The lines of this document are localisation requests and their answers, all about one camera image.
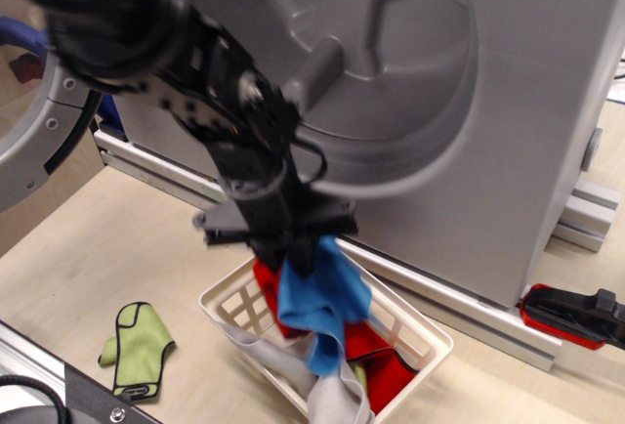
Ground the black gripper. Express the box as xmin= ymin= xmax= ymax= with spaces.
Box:
xmin=193 ymin=161 xmax=358 ymax=277

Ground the blue cloth garment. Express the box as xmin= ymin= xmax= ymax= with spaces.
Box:
xmin=277 ymin=236 xmax=372 ymax=376

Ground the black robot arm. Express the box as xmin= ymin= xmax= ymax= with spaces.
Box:
xmin=1 ymin=0 xmax=357 ymax=276

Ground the white plastic laundry basket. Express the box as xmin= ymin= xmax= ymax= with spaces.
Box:
xmin=199 ymin=259 xmax=453 ymax=423

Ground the grey toy washing machine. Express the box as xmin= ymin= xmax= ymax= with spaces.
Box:
xmin=112 ymin=0 xmax=625 ymax=309

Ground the red cloth garment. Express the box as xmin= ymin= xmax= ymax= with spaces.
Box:
xmin=253 ymin=260 xmax=417 ymax=414

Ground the grey cloth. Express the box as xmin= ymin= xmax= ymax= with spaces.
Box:
xmin=217 ymin=322 xmax=375 ymax=424

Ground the green cloth garment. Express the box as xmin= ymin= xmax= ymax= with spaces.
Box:
xmin=98 ymin=302 xmax=175 ymax=403

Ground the grey round washer door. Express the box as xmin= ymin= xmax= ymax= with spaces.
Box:
xmin=1 ymin=46 xmax=103 ymax=211

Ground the aluminium extrusion block right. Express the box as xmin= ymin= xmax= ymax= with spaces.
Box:
xmin=552 ymin=179 xmax=622 ymax=252

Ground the red black clamp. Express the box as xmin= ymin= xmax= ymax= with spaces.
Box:
xmin=520 ymin=284 xmax=624 ymax=351

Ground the dark red block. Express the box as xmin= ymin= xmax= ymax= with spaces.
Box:
xmin=9 ymin=53 xmax=45 ymax=84

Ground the blue object behind door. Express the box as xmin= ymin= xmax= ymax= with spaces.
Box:
xmin=0 ymin=16 xmax=48 ymax=57

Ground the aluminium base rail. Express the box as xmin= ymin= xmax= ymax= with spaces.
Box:
xmin=94 ymin=130 xmax=563 ymax=372

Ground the aluminium frame bracket foreground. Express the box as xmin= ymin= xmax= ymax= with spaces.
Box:
xmin=1 ymin=322 xmax=156 ymax=423

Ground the black cable foreground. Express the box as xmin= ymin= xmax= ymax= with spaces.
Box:
xmin=1 ymin=374 xmax=71 ymax=424

